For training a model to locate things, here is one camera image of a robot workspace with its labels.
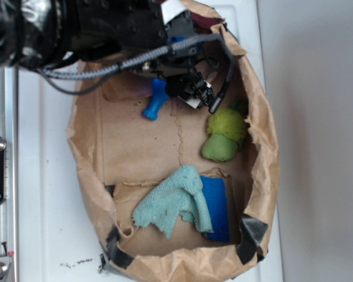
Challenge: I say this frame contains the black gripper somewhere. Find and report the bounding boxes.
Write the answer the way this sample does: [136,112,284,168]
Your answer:
[129,8,215,109]

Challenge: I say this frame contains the blue plastic bottle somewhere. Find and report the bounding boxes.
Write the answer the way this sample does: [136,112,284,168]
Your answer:
[142,35,204,121]

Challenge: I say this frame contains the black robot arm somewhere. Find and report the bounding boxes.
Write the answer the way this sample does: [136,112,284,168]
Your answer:
[0,1,225,112]

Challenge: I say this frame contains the green plush toy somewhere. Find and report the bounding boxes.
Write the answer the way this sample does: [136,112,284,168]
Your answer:
[201,100,248,162]

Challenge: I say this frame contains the blue sponge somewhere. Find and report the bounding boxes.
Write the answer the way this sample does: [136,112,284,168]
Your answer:
[201,176,230,243]

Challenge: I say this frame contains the light teal towel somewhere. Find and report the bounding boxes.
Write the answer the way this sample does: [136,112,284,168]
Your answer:
[132,165,214,240]

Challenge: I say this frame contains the brown paper bag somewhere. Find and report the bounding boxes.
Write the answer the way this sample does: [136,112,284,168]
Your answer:
[68,1,280,281]

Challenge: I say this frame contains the grey braided cable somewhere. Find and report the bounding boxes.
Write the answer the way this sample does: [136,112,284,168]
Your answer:
[36,32,235,114]

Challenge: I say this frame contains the aluminium frame rail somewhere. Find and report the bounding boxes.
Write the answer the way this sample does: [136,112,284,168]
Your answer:
[0,68,19,281]

